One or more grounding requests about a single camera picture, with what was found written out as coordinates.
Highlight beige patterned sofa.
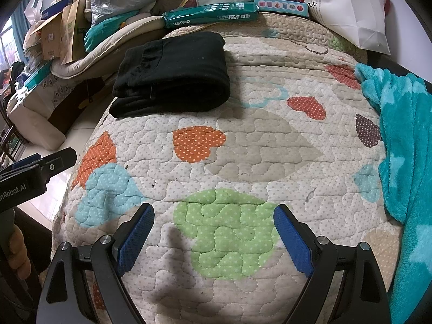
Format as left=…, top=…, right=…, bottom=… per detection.
left=6, top=73, right=105, bottom=151

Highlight teal folded cloth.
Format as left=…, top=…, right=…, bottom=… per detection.
left=83, top=10, right=138, bottom=53

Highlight person's left hand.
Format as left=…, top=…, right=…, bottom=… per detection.
left=8, top=225, right=32, bottom=280

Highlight teal deli paper pack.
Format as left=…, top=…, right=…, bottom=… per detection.
left=163, top=2, right=258, bottom=29

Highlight black pants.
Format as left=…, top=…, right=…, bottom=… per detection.
left=109, top=32, right=231, bottom=119

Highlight teal fleece blanket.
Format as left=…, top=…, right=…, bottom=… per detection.
left=355, top=63, right=431, bottom=323

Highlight cream quilted cushion pad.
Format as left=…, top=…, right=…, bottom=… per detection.
left=50, top=15, right=165, bottom=80

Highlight brown cardboard box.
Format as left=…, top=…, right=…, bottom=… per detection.
left=29, top=0, right=90, bottom=65

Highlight quilted heart pattern bedspread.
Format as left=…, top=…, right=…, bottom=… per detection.
left=52, top=13, right=400, bottom=323

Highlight white paper shopping bag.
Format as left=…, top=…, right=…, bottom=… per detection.
left=300, top=0, right=390, bottom=55

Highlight white plastic bag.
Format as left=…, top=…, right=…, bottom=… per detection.
left=24, top=0, right=43, bottom=25

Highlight light blue shapes toy box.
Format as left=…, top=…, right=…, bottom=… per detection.
left=254, top=0, right=309, bottom=18

